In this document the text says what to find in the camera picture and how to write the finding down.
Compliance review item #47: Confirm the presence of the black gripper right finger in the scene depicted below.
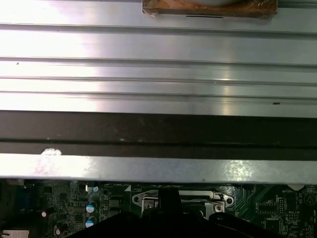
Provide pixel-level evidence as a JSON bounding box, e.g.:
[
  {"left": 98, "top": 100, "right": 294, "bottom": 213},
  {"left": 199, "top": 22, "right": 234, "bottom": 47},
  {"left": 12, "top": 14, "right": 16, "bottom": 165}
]
[{"left": 170, "top": 188, "right": 251, "bottom": 238}]

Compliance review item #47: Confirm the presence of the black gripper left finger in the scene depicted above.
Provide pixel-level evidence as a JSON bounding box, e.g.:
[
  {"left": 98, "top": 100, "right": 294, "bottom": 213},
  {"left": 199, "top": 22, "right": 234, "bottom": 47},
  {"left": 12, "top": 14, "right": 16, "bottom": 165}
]
[{"left": 79, "top": 188, "right": 171, "bottom": 238}]

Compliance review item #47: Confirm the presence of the metal socket cover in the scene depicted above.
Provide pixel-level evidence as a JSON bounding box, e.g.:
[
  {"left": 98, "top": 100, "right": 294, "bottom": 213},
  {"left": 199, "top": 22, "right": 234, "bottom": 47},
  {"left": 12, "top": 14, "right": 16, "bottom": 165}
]
[{"left": 132, "top": 189, "right": 235, "bottom": 216}]

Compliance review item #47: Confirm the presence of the metal locking lever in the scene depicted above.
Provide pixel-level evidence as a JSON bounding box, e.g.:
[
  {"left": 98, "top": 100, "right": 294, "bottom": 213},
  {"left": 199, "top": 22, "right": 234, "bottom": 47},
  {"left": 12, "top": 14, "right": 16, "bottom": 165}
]
[{"left": 181, "top": 198, "right": 214, "bottom": 203}]

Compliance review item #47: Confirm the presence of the green motherboard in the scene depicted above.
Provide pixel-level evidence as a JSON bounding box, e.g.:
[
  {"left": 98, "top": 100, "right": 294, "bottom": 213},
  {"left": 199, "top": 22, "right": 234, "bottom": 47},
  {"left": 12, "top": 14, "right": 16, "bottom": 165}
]
[{"left": 0, "top": 179, "right": 317, "bottom": 238}]

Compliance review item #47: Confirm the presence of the black PC case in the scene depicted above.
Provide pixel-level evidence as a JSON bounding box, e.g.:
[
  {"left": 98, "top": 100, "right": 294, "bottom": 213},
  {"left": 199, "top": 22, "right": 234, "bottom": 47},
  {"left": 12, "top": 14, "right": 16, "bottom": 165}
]
[{"left": 0, "top": 110, "right": 317, "bottom": 185}]

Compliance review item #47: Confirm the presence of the brown square base plate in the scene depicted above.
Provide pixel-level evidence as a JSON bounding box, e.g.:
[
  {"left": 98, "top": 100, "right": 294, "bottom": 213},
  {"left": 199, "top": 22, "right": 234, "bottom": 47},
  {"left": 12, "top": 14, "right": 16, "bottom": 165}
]
[{"left": 142, "top": 0, "right": 278, "bottom": 20}]

